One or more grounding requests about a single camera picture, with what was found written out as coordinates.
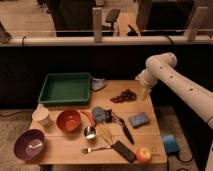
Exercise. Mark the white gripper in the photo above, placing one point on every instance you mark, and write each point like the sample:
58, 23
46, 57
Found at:
148, 81

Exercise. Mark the black remote control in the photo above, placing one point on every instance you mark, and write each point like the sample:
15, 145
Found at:
124, 151

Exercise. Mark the small metal cup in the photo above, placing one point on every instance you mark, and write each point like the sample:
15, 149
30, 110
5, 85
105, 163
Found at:
90, 132

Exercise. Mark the dark red grape bunch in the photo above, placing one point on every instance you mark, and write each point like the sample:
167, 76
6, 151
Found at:
125, 96

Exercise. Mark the blue grey round object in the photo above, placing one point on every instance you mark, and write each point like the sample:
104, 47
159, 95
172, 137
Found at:
100, 115

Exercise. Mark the white horizontal rail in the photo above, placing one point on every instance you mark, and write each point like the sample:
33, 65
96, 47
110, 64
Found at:
106, 41

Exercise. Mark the green plastic tray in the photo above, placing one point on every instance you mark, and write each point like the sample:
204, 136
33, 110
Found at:
66, 89

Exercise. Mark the black office chair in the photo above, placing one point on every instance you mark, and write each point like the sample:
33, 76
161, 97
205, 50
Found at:
110, 19

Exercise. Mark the red handled tool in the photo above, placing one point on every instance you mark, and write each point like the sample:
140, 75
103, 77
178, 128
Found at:
90, 118

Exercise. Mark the red bowl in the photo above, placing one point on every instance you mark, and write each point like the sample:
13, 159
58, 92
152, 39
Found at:
68, 120

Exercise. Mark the grey cloth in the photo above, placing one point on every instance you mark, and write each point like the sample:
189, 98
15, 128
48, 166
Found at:
98, 84

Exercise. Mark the blue sponge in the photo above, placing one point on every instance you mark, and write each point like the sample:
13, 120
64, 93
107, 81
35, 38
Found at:
138, 120

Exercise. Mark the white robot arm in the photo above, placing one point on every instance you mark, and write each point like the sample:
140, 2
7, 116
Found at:
161, 68

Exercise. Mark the purple bowl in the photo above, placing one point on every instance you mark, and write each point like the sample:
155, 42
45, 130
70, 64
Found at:
29, 144

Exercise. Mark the blue box on floor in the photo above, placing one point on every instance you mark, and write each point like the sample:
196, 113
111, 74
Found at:
170, 144

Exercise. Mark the white paper cup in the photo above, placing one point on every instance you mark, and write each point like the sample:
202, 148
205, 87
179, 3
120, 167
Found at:
41, 115

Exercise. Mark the silver fork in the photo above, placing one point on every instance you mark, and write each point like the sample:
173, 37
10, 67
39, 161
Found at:
90, 150

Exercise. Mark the red yellow apple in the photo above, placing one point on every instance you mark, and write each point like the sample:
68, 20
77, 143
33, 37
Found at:
143, 155

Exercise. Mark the wooden spatula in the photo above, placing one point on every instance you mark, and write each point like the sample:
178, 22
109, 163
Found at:
104, 133

